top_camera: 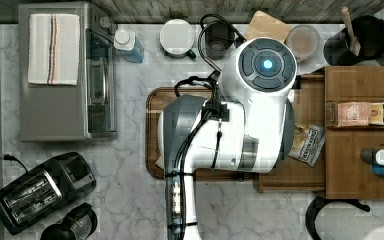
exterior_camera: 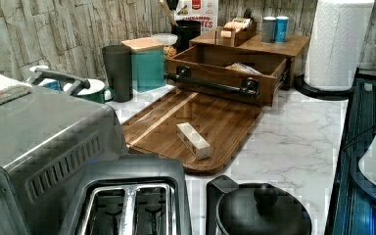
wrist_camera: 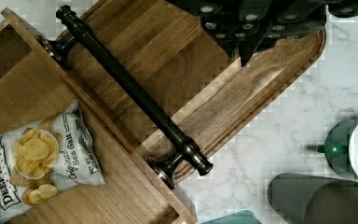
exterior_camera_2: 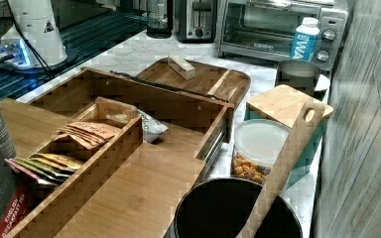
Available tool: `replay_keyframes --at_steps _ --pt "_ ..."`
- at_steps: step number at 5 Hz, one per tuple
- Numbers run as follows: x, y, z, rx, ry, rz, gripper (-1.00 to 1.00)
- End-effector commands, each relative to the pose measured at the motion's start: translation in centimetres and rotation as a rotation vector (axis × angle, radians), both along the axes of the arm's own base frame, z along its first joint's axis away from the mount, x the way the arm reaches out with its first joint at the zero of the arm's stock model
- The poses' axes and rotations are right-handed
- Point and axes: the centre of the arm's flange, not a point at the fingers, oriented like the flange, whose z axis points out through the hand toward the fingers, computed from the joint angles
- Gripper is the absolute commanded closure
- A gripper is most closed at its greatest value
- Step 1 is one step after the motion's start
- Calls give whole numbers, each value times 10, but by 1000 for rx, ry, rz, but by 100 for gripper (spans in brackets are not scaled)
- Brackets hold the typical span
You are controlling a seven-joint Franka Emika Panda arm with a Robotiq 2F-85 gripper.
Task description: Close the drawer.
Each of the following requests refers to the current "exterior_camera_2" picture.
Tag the wooden spatula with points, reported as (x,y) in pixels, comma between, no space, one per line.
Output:
(311,114)

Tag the wooden drawer cabinet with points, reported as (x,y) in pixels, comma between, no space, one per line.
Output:
(129,189)

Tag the small wooden block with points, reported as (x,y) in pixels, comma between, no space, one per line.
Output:
(182,67)

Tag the silver toaster oven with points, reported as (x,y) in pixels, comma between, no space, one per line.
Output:
(264,29)

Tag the black two-slot toaster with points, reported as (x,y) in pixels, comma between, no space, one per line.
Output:
(196,20)

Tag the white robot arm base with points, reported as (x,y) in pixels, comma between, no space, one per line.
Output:
(34,40)

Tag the white snack packet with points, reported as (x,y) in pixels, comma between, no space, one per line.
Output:
(152,128)

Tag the wooden tea bag box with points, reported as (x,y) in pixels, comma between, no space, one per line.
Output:
(66,149)

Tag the teal canister with wooden lid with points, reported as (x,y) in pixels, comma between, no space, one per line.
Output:
(283,104)

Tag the clear jar of snacks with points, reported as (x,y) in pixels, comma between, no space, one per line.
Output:
(257,144)

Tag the Taylors English breakfast tea box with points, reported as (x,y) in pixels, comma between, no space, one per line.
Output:
(0,198)

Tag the dark grey cup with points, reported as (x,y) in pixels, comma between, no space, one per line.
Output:
(299,74)

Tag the black utensil holder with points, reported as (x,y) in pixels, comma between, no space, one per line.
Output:
(219,207)

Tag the green yellow tea bag packets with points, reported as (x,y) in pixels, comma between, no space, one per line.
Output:
(46,168)

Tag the blue water carton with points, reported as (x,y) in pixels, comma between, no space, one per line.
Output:
(305,40)

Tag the wooden cutting board tray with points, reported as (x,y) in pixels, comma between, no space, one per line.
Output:
(214,81)

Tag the brown tea bag packets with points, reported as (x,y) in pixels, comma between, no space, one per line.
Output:
(88,134)

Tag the black electric kettle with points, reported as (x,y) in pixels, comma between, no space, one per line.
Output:
(159,18)

